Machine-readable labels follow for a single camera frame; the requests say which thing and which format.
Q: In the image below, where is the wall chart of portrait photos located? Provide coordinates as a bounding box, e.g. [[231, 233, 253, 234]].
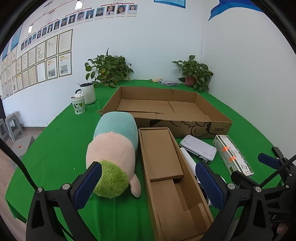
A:
[[21, 0, 138, 50]]

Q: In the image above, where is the potted plant in brown pot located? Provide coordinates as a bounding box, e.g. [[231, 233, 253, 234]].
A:
[[171, 55, 213, 93]]

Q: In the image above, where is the grey plastic stool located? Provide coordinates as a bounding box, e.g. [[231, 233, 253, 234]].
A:
[[11, 136, 35, 160], [5, 112, 23, 142], [0, 118, 8, 141]]

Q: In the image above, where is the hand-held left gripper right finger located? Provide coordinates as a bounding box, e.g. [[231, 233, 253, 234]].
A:
[[195, 160, 273, 241]]

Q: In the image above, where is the blue wall poster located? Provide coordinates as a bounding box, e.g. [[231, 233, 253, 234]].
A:
[[10, 24, 23, 50], [1, 43, 10, 61], [154, 0, 186, 9]]

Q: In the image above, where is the white flat case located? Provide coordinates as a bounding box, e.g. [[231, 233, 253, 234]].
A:
[[179, 134, 217, 164]]

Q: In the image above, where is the leaf patterned cup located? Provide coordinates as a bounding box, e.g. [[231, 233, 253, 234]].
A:
[[71, 89, 86, 115]]

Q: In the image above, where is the white hair dryer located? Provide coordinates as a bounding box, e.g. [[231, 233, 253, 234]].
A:
[[180, 148, 226, 207]]

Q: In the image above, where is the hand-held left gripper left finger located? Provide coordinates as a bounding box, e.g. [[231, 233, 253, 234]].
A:
[[26, 161, 102, 241]]

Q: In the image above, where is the large shallow cardboard box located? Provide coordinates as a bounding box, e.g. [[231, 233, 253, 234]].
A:
[[97, 86, 233, 139]]

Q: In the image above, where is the pastel plush toy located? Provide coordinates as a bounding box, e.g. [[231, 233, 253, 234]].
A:
[[85, 112, 142, 198]]

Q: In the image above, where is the blue wall decal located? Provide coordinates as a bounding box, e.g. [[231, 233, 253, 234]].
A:
[[208, 0, 264, 21]]

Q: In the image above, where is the white kettle with black lid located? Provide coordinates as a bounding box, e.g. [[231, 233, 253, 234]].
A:
[[77, 82, 97, 105]]

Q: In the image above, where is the large potted green plant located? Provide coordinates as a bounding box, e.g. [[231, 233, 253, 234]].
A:
[[84, 47, 134, 88]]

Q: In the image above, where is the green and white long box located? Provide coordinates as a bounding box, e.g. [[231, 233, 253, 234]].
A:
[[212, 135, 254, 177]]

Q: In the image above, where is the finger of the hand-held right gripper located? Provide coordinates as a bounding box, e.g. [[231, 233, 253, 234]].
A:
[[231, 170, 289, 200], [257, 146, 296, 178]]

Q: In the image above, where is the narrow cardboard box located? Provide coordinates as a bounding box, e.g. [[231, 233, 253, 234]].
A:
[[138, 127, 214, 241]]

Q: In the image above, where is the green tablecloth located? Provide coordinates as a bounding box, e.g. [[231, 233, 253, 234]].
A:
[[5, 79, 296, 241]]

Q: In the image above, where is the group of framed wall documents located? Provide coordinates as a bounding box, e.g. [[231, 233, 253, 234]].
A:
[[0, 29, 74, 100]]

